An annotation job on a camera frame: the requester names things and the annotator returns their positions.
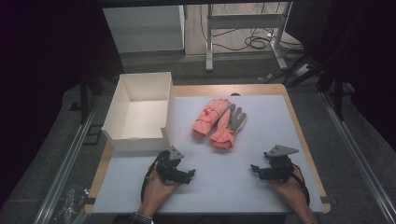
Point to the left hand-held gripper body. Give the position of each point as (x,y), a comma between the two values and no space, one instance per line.
(168,166)

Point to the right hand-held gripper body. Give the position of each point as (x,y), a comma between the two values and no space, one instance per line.
(279,168)

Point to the pink glove with grey palm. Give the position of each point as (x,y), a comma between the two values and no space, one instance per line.
(223,137)

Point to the pink glove with red bow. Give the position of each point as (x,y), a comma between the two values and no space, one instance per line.
(206,120)

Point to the white box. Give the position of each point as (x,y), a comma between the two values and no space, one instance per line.
(146,115)

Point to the person's left hand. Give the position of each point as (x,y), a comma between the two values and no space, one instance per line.
(157,194)

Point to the person's right hand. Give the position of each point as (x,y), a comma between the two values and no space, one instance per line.
(294,194)

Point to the light blue table mat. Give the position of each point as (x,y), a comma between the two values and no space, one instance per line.
(243,193)

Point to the dark wristband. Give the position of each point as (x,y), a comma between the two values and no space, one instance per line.
(142,217)

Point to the dark metal stand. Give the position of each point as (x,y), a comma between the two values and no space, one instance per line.
(84,96)
(337,93)

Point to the clear plastic bag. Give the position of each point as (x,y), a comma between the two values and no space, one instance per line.
(73,203)

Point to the white cabinet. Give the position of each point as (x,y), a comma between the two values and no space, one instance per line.
(143,29)

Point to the aluminium rail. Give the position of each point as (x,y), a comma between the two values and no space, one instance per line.
(358,155)
(67,161)

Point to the white metal stand frame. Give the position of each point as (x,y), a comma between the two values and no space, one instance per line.
(243,21)

